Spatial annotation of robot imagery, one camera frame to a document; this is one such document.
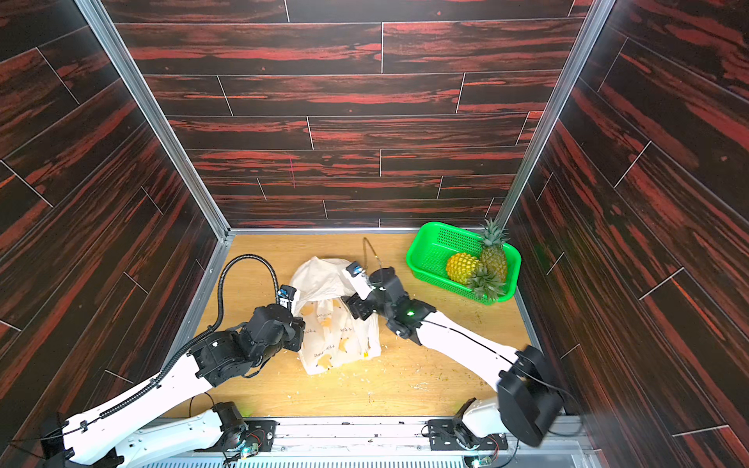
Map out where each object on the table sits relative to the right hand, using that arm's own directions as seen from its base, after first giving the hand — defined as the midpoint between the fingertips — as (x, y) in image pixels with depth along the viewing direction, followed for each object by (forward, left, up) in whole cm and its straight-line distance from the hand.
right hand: (360, 284), depth 81 cm
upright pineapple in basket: (+19, -44, -8) cm, 48 cm away
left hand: (-12, +13, 0) cm, 18 cm away
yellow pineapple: (+12, -34, -7) cm, 36 cm away
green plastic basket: (+33, -26, -17) cm, 45 cm away
